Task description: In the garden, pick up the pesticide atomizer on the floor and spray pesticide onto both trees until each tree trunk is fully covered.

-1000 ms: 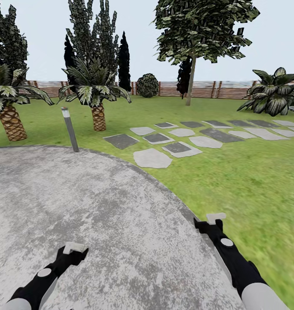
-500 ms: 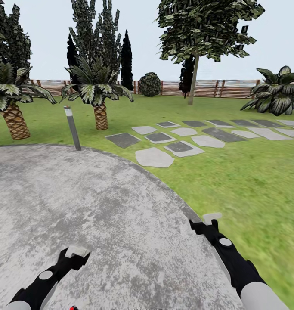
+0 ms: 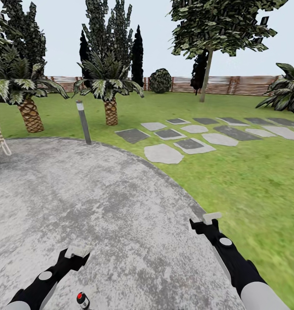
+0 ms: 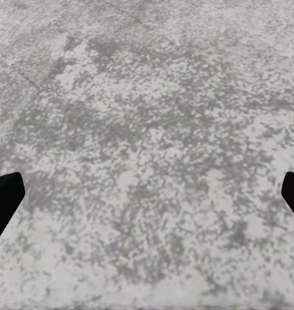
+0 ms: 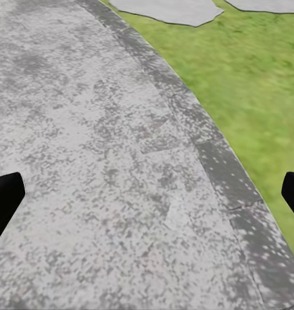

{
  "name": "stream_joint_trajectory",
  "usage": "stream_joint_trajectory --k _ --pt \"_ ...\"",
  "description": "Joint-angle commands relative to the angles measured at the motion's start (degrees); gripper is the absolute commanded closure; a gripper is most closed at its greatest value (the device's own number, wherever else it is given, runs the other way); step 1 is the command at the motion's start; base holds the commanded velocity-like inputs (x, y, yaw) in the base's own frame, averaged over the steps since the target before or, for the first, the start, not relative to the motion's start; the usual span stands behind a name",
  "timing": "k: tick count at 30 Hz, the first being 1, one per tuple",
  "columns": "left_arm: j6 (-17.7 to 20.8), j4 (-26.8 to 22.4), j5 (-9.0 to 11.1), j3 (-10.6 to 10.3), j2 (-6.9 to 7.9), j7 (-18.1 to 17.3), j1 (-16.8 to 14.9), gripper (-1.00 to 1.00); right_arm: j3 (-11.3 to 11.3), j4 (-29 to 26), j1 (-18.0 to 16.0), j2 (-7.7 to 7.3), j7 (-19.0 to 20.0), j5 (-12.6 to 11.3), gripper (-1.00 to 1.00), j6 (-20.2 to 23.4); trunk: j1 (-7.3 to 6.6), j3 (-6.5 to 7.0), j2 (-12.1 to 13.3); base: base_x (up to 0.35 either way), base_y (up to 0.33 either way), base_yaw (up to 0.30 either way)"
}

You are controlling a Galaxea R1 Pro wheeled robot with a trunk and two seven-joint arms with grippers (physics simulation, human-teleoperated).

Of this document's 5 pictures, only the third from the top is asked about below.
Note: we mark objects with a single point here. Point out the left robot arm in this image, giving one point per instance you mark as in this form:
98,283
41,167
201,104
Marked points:
36,296

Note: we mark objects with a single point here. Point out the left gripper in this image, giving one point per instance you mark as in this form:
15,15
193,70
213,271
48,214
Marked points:
73,263

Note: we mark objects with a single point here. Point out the pesticide atomizer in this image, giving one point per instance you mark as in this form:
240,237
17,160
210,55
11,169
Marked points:
83,300

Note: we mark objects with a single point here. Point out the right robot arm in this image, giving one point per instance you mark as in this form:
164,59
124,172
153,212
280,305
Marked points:
242,274

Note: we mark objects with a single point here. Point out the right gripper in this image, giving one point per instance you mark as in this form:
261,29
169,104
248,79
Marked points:
202,228

